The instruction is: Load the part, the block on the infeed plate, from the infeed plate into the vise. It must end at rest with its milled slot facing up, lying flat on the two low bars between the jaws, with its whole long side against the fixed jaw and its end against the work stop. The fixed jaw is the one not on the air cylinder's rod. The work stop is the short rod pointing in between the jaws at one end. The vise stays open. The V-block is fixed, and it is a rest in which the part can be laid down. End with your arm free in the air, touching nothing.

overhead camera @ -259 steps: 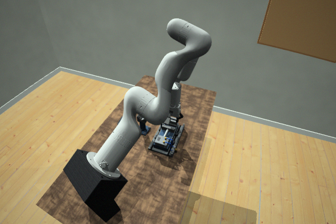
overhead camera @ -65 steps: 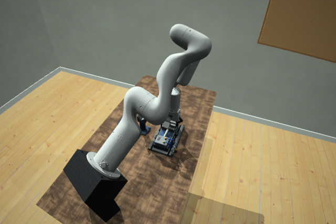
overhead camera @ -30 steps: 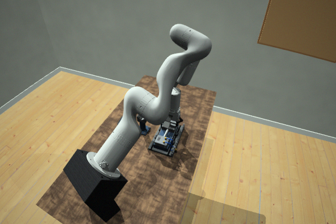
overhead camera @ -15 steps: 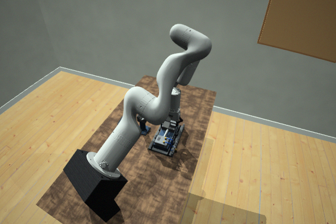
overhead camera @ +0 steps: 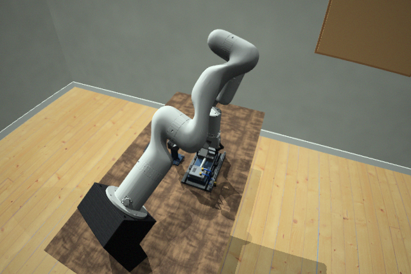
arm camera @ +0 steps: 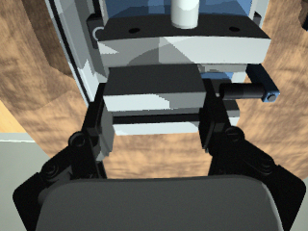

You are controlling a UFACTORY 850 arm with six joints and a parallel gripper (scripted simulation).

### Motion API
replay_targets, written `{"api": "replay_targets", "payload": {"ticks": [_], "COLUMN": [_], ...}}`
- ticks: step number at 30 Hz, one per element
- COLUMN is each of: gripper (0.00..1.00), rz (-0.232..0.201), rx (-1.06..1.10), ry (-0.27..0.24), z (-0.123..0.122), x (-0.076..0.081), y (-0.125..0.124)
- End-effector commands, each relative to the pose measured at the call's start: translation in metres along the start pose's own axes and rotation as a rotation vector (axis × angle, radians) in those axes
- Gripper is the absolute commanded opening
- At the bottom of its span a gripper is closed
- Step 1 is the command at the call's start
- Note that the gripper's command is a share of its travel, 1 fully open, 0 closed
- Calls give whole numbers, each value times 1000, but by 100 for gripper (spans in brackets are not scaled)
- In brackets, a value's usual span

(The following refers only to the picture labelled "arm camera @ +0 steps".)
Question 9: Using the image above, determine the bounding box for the grey flat bar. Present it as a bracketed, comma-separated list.
[211, 79, 232, 96]
[197, 64, 247, 72]

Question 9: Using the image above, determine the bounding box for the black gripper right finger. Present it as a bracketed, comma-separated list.
[198, 78, 306, 231]

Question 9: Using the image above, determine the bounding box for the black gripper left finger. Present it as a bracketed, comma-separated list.
[13, 83, 115, 231]

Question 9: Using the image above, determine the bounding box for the dark grey block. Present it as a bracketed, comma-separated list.
[103, 64, 206, 135]

